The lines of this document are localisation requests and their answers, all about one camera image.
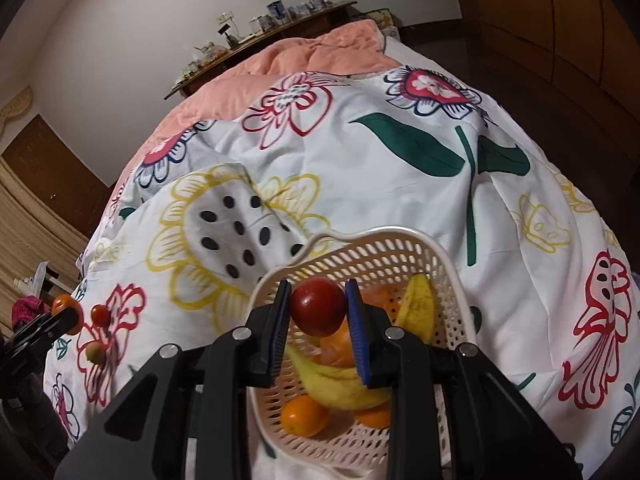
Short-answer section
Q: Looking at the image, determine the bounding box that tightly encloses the beige curtain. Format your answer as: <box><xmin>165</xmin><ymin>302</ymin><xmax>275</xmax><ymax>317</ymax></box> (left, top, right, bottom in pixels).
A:
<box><xmin>0</xmin><ymin>162</ymin><xmax>88</xmax><ymax>334</ymax></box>

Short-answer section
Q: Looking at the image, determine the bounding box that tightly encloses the brown wooden door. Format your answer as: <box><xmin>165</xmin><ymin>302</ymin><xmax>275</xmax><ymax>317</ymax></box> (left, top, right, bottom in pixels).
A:
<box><xmin>2</xmin><ymin>115</ymin><xmax>113</xmax><ymax>237</ymax></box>

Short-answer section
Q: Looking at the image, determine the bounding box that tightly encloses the green kiwi fruit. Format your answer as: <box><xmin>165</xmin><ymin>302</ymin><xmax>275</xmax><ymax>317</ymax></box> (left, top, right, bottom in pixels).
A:
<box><xmin>85</xmin><ymin>340</ymin><xmax>106</xmax><ymax>366</ymax></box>

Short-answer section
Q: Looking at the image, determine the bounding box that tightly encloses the orange bag of fruit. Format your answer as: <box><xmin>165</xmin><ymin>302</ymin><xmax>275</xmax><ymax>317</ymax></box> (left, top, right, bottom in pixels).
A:
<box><xmin>311</xmin><ymin>284</ymin><xmax>401</xmax><ymax>368</ymax></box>

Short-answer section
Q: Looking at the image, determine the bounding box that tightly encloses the red tomato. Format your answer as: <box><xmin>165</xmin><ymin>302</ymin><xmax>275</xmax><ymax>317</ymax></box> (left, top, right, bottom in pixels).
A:
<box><xmin>291</xmin><ymin>276</ymin><xmax>347</xmax><ymax>338</ymax></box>
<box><xmin>90</xmin><ymin>304</ymin><xmax>111</xmax><ymax>330</ymax></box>

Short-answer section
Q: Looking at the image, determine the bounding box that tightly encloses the wooden sideboard table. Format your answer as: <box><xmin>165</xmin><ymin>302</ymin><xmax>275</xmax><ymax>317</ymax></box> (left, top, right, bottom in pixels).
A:
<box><xmin>163</xmin><ymin>0</ymin><xmax>357</xmax><ymax>101</ymax></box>

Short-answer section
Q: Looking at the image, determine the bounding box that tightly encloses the pink blanket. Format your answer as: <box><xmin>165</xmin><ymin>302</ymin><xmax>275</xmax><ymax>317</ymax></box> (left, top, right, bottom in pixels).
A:
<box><xmin>102</xmin><ymin>20</ymin><xmax>399</xmax><ymax>218</ymax></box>

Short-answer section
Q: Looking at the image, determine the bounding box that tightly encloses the blue white jug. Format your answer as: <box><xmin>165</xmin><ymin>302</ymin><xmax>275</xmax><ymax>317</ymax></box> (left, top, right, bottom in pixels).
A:
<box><xmin>267</xmin><ymin>0</ymin><xmax>288</xmax><ymax>22</ymax></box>

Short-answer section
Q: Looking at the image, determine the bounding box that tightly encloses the orange mandarin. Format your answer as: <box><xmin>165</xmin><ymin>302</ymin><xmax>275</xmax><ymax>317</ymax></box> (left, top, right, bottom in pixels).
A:
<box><xmin>352</xmin><ymin>401</ymin><xmax>390</xmax><ymax>429</ymax></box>
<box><xmin>51</xmin><ymin>294</ymin><xmax>84</xmax><ymax>336</ymax></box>
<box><xmin>280</xmin><ymin>394</ymin><xmax>331</xmax><ymax>438</ymax></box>

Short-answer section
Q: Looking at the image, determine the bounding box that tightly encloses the wooden wardrobe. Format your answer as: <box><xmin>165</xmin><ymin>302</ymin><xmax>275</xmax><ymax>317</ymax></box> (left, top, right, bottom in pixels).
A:
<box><xmin>459</xmin><ymin>0</ymin><xmax>639</xmax><ymax>162</ymax></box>

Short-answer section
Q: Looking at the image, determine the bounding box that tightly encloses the yellow banana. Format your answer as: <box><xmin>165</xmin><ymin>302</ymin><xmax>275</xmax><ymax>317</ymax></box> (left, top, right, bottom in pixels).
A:
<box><xmin>286</xmin><ymin>274</ymin><xmax>436</xmax><ymax>411</ymax></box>

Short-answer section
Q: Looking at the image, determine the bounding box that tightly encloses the white floral duvet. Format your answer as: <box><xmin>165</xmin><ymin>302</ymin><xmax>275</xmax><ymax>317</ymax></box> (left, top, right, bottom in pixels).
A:
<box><xmin>44</xmin><ymin>41</ymin><xmax>639</xmax><ymax>477</ymax></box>

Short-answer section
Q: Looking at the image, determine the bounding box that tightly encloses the white plastic perforated basket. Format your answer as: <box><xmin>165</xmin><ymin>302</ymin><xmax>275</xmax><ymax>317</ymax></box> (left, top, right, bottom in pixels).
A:
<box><xmin>250</xmin><ymin>226</ymin><xmax>476</xmax><ymax>479</ymax></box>

